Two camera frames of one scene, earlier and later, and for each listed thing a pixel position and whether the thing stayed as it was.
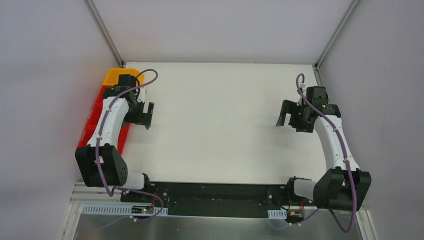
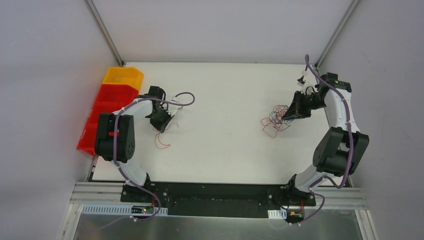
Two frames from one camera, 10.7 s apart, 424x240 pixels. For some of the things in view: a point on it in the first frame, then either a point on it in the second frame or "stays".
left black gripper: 142,114 to 160,118
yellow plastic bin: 112,76 stays
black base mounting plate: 220,198 stays
